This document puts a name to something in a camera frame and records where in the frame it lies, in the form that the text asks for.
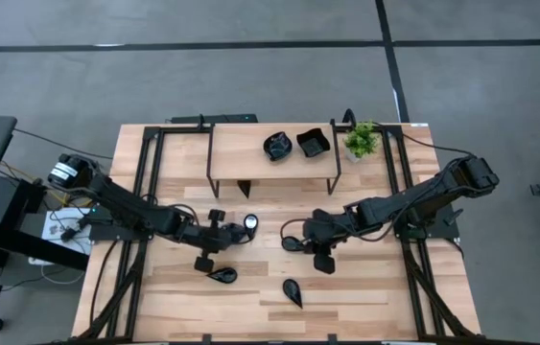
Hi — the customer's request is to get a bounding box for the green plant in white pot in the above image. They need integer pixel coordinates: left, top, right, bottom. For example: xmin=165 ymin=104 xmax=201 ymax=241
xmin=342 ymin=120 xmax=380 ymax=164

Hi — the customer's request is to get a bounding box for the yellow cable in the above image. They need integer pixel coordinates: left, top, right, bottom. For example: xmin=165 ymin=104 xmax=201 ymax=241
xmin=0 ymin=162 xmax=83 ymax=207

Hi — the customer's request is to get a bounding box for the black computer box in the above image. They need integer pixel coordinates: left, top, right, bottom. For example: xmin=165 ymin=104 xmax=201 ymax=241
xmin=0 ymin=175 xmax=46 ymax=226

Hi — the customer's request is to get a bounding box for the black leaf-shaped mini plate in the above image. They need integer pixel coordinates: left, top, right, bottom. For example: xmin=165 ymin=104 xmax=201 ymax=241
xmin=262 ymin=130 xmax=294 ymax=163

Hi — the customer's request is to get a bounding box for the black desk leg frame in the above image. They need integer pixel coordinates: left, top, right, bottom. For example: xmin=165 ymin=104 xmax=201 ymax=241
xmin=0 ymin=224 xmax=91 ymax=334

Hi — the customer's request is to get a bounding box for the black square mini plate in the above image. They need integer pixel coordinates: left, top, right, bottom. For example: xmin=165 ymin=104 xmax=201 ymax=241
xmin=295 ymin=126 xmax=332 ymax=159

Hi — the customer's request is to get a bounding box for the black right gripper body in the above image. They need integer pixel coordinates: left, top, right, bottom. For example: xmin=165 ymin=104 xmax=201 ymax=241
xmin=303 ymin=209 xmax=350 ymax=275

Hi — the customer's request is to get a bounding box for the black aluminium table frame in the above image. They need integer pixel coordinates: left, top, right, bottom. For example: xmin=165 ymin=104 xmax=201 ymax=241
xmin=75 ymin=123 xmax=481 ymax=344

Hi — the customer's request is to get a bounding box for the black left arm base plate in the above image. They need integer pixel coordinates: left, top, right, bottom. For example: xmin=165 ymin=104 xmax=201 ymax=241
xmin=89 ymin=205 xmax=155 ymax=242

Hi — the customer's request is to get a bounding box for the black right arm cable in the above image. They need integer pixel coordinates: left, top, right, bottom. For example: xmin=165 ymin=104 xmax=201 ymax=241
xmin=373 ymin=122 xmax=476 ymax=158

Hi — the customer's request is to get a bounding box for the black power strip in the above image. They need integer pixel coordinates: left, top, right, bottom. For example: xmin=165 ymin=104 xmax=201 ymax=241
xmin=170 ymin=113 xmax=259 ymax=125

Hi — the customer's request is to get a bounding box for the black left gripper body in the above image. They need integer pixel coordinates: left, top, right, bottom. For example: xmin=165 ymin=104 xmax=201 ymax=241
xmin=180 ymin=209 xmax=228 ymax=273

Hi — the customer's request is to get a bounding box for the white printed sheet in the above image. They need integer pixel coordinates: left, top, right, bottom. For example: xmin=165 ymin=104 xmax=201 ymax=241
xmin=41 ymin=206 xmax=93 ymax=255

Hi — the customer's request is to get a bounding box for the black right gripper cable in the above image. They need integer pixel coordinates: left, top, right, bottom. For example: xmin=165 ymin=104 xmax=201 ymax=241
xmin=279 ymin=218 xmax=310 ymax=241

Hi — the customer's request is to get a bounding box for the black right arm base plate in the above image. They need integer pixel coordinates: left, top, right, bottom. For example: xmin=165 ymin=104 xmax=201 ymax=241
xmin=390 ymin=200 xmax=465 ymax=241

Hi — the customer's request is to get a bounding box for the wooden shelf with black legs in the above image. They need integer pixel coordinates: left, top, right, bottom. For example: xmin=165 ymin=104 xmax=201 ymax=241
xmin=205 ymin=119 xmax=342 ymax=198

